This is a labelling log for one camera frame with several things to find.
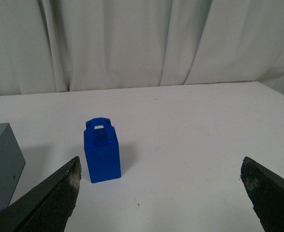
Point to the white curtain backdrop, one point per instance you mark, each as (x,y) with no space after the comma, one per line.
(74,45)

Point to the blue block with handle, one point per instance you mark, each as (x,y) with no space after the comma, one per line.
(102,150)

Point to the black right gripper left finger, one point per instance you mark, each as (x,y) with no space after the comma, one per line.
(47,207)

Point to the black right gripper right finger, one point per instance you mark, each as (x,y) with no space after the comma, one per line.
(266,192)

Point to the gray square base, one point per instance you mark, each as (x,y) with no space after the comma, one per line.
(12,163)

